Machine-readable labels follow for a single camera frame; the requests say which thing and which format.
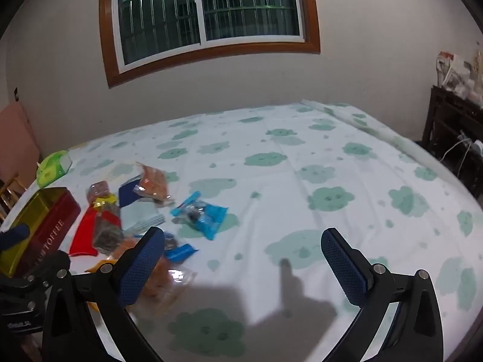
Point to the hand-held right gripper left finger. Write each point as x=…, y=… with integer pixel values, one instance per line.
x=143, y=267

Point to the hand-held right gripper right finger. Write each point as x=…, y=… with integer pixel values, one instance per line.
x=347, y=267

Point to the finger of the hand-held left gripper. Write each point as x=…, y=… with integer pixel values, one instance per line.
x=54, y=264
x=17, y=233

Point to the clear orange cracker pack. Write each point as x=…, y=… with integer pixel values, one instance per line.
x=166, y=282

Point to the red snack packet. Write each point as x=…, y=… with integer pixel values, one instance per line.
x=83, y=233

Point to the small blue snack wrapper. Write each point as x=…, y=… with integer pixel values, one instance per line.
x=183, y=252

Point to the red and gold tin box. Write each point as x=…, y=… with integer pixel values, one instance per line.
x=56, y=215

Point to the dark seaweed snack block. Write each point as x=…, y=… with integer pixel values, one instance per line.
x=107, y=235

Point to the navy and light blue packet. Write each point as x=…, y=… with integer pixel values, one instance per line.
x=139, y=215

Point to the blue candy wrapper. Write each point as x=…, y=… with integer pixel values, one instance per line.
x=200, y=215

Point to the round orange cracker packet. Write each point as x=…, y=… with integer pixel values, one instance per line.
x=153, y=186

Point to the light wooden chair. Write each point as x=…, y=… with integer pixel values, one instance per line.
x=11, y=192

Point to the green tissue pack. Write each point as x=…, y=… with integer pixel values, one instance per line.
x=54, y=167

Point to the wooden chair with pink cloth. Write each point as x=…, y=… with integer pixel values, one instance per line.
x=19, y=139

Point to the dark wooden cabinet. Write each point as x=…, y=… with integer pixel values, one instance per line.
x=445, y=120

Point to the pile of white bags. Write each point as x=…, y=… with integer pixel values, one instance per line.
x=458, y=71

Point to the brown framed barred window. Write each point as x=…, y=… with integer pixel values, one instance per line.
x=207, y=7

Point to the black wall fixture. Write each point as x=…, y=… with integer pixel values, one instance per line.
x=15, y=93

